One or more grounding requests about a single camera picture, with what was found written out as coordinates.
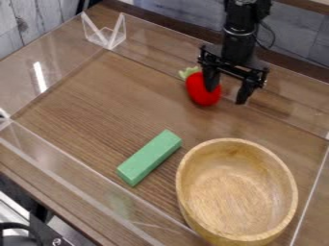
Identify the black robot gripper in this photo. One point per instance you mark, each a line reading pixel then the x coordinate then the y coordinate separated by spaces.
pixel 232 57

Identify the red plush strawberry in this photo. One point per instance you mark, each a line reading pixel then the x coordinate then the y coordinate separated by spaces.
pixel 199 95

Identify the green rectangular block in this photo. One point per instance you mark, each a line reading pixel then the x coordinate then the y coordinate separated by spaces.
pixel 145 159

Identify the wooden bowl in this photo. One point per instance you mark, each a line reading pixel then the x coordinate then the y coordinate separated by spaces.
pixel 236 192

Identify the clear acrylic corner bracket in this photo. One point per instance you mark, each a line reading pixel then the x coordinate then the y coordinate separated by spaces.
pixel 105 37

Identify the clear acrylic tray wall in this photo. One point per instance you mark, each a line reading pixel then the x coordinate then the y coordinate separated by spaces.
pixel 83 106

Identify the black metal mount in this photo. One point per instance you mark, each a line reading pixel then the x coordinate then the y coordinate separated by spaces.
pixel 50 238

